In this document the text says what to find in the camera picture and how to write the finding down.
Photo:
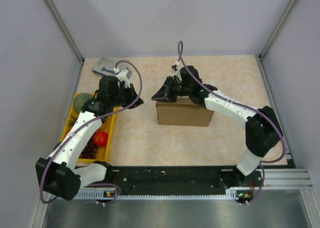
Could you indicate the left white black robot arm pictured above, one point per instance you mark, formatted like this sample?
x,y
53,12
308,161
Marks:
x,y
58,174

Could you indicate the white slotted cable duct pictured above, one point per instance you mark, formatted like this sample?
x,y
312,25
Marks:
x,y
108,193

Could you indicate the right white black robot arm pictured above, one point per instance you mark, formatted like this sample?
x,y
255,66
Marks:
x,y
262,129

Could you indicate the brown cardboard box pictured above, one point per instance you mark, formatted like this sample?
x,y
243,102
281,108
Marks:
x,y
183,113

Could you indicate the right aluminium frame post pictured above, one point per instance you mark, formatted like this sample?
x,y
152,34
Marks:
x,y
278,28

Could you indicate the aluminium frame post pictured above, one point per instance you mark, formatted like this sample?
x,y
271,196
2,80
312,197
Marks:
x,y
278,28
63,28

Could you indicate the blue razor package box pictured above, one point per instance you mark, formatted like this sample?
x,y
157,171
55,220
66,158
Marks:
x,y
104,67

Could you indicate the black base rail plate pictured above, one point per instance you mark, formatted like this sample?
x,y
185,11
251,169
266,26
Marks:
x,y
180,179

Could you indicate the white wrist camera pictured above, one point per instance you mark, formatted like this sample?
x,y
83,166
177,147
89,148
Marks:
x,y
123,75
176,71

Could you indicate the purple grape bunch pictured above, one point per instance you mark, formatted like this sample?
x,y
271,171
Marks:
x,y
90,151

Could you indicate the yellow plastic tray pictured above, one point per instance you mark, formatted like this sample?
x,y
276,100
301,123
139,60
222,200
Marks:
x,y
98,147

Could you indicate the left aluminium frame post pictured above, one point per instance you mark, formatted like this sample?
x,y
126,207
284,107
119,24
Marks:
x,y
63,28

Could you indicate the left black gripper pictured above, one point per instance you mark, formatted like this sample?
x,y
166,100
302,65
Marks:
x,y
132,96

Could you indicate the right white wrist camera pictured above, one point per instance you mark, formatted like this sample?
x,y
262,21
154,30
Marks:
x,y
176,71

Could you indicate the red tomato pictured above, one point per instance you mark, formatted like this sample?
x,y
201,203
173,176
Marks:
x,y
100,138

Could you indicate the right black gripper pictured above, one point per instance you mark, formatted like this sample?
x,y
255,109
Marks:
x,y
162,95

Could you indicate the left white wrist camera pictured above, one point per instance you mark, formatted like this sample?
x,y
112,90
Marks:
x,y
123,75

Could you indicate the green cantaloupe melon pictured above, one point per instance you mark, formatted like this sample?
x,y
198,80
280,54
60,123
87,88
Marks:
x,y
79,101

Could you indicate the orange toy pineapple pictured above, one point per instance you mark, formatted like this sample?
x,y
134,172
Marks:
x,y
71,121

